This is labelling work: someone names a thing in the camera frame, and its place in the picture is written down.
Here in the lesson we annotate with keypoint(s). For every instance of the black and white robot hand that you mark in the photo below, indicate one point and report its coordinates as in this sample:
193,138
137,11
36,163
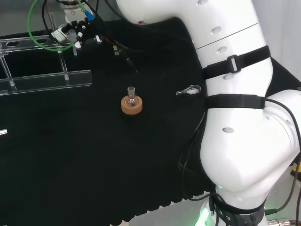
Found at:
88,35

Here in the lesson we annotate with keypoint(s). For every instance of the translucent plastic funnel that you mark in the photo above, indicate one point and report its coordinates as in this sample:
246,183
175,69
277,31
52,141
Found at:
67,35

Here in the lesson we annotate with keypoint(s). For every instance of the clear acrylic funnel stand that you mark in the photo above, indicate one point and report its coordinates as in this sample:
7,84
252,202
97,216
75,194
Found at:
47,81

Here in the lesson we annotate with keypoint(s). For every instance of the glass weighing funnel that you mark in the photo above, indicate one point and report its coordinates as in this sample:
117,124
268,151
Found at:
191,89

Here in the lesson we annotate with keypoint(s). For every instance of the round-bottom glass flask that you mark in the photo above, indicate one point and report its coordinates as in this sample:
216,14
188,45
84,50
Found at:
131,100

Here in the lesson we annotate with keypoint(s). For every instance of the black bench cloth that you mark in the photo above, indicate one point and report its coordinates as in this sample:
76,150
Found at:
82,153

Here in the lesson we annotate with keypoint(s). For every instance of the yellow stop button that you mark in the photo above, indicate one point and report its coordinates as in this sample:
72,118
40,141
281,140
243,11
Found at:
296,173

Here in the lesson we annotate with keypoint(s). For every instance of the metal connector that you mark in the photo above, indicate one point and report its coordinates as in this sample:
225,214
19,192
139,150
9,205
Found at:
282,222

